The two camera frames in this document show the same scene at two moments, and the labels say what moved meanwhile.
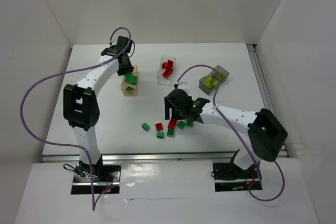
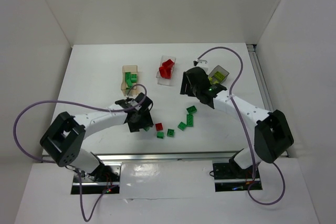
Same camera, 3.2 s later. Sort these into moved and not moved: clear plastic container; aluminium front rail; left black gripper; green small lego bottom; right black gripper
Moved: left black gripper; right black gripper
Not moved: green small lego bottom; clear plastic container; aluminium front rail
